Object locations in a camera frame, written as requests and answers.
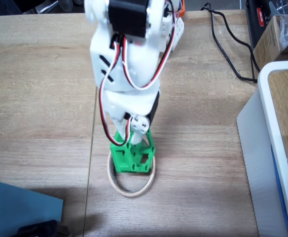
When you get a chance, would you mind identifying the green hexagonal printed component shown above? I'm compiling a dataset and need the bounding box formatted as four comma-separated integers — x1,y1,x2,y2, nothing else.
109,128,156,174

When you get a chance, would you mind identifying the beige masking tape roll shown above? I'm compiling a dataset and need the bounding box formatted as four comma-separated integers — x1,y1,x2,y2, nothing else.
107,150,156,198

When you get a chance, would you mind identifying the orange black table clamp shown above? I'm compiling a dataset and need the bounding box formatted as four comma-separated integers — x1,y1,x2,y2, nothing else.
176,0,186,18

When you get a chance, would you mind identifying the white ribbed container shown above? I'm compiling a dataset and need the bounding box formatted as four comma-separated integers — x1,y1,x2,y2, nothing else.
236,60,288,237

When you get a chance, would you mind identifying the chrome metal tube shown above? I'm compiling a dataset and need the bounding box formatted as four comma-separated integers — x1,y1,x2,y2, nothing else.
39,1,60,13

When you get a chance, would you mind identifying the blue foam sheet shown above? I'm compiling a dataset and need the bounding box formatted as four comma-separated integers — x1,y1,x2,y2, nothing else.
0,179,64,237

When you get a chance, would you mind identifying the black device red label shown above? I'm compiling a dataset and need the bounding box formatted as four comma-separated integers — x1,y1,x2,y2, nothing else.
244,0,283,50

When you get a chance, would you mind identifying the brown cardboard box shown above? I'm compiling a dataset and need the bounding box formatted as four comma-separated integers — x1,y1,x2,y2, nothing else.
252,15,288,72

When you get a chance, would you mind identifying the red white black servo wire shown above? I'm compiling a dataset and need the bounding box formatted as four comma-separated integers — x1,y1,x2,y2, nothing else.
99,34,133,147

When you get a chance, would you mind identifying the black power cable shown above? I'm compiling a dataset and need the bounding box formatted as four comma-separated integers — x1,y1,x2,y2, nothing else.
201,1,260,83

